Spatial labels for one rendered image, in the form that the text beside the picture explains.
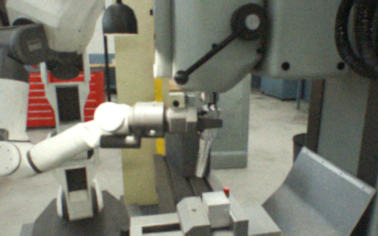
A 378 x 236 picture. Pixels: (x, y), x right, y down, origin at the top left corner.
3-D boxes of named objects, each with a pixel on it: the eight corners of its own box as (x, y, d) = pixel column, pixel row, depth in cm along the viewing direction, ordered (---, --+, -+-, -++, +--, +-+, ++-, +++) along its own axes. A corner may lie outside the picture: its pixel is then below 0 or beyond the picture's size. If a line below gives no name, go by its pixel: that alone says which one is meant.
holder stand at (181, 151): (181, 178, 111) (181, 127, 106) (165, 157, 131) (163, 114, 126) (211, 172, 115) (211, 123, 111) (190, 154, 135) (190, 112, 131)
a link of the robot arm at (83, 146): (125, 106, 78) (80, 130, 77) (118, 100, 70) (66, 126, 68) (137, 128, 78) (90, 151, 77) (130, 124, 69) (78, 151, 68)
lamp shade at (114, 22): (98, 35, 62) (96, 4, 60) (131, 35, 65) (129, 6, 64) (108, 33, 56) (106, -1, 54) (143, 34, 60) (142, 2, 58)
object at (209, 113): (198, 104, 72) (194, 128, 74) (209, 110, 69) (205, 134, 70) (214, 105, 75) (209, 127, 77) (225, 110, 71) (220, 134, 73)
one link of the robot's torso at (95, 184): (60, 205, 151) (57, 181, 148) (100, 197, 158) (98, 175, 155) (59, 226, 132) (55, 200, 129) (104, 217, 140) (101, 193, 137)
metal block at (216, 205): (208, 228, 67) (208, 205, 66) (202, 214, 73) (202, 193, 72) (229, 225, 68) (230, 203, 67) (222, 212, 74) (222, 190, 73)
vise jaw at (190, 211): (184, 243, 63) (184, 226, 63) (176, 212, 75) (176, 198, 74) (211, 239, 65) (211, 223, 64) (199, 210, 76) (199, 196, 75)
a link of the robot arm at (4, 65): (-30, 80, 69) (-24, 25, 71) (1, 87, 78) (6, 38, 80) (8, 78, 67) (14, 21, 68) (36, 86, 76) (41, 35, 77)
